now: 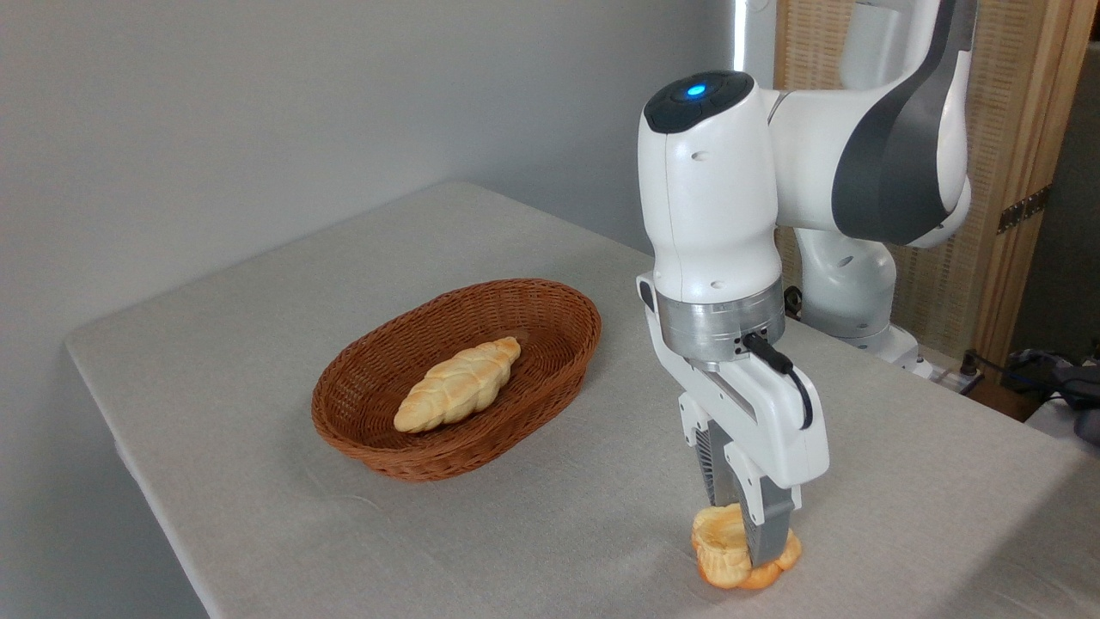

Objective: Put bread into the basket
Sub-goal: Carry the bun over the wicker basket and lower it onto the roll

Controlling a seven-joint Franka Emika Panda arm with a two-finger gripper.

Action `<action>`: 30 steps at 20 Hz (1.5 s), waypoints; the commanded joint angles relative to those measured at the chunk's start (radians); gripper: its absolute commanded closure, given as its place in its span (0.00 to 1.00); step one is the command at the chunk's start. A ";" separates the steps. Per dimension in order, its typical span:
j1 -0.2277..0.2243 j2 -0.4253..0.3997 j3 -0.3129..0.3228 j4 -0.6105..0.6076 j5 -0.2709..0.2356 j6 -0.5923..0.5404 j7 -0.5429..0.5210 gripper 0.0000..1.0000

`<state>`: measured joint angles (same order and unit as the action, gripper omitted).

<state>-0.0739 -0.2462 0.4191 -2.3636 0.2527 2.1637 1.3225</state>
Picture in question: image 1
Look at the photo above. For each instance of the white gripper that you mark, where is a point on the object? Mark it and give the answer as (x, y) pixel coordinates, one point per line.
(773, 421)

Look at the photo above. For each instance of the round flower-shaped bread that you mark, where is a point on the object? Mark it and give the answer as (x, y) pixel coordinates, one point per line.
(722, 559)

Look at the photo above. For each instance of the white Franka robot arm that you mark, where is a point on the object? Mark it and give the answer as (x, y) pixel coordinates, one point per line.
(713, 198)

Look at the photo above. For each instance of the braided bread loaf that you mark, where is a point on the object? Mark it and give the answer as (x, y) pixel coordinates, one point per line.
(455, 385)

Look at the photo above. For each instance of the brown oval wicker basket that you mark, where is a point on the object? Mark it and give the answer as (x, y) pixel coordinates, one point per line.
(378, 378)

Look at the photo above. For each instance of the grey tablecloth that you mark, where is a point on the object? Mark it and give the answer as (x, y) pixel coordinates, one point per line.
(516, 516)

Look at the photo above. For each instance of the white power strip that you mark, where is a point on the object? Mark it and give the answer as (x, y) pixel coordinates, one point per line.
(954, 376)

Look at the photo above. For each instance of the dark grey bag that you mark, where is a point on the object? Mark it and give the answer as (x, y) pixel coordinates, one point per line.
(1078, 395)

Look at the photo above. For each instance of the dark metal screen hinge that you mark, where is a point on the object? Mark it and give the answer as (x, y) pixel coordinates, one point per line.
(1023, 209)

